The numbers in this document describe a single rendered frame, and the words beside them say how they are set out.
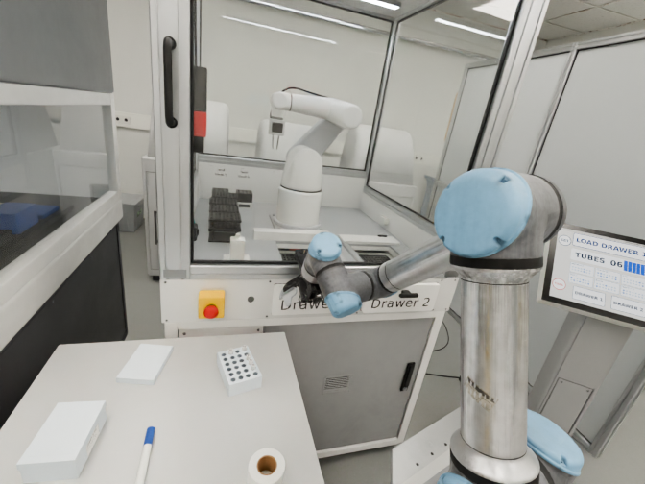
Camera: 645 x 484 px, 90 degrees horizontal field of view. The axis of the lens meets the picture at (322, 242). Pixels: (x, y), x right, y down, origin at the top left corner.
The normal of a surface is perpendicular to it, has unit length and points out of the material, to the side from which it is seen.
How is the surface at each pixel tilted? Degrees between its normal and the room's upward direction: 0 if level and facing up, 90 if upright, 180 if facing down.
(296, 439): 0
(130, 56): 90
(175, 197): 90
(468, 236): 81
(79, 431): 0
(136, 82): 90
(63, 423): 0
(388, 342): 90
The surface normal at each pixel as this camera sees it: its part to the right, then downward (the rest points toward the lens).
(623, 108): -0.96, -0.05
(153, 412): 0.15, -0.93
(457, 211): -0.80, -0.08
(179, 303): 0.27, 0.38
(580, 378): -0.36, 0.28
